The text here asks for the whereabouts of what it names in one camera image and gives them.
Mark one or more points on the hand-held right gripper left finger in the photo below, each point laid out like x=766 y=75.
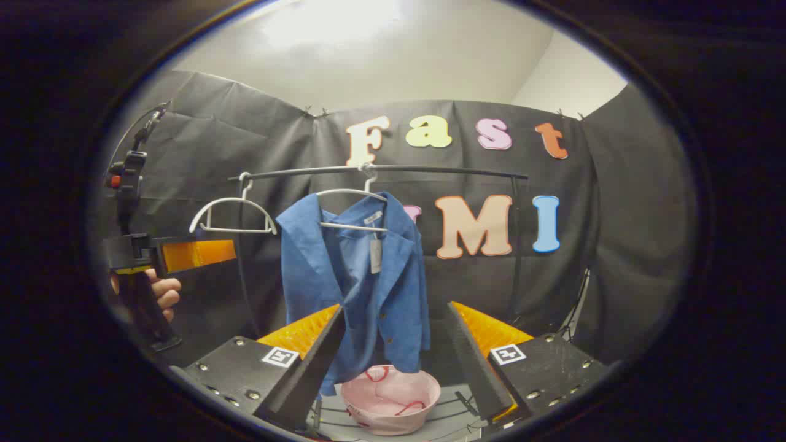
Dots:
x=313 y=368

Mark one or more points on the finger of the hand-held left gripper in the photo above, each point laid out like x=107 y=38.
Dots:
x=196 y=255

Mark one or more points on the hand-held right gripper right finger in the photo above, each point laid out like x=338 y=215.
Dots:
x=479 y=368

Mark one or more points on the pink laundry hamper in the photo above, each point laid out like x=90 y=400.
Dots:
x=393 y=399

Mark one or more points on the white plastic clothes hanger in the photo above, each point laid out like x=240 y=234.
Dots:
x=239 y=231
x=353 y=226

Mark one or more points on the black tripod stand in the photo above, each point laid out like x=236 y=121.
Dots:
x=576 y=313

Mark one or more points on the black backdrop cloth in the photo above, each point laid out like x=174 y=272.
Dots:
x=614 y=233

